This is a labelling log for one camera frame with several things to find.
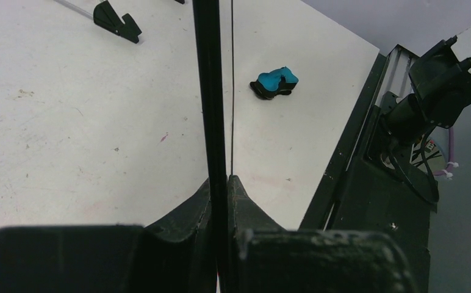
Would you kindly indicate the wire display stand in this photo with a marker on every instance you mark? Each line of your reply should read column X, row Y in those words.
column 105, row 17

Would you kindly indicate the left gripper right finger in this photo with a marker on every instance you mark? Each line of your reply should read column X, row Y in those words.
column 264, row 257

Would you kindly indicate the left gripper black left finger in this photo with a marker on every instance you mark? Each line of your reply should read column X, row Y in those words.
column 174, row 254

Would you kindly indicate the black framed whiteboard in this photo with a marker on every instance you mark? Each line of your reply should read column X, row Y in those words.
column 208, row 44

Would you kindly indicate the blue heart eraser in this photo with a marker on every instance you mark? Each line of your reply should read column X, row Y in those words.
column 280, row 81

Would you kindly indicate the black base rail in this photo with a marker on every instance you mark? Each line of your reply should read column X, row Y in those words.
column 357, row 191

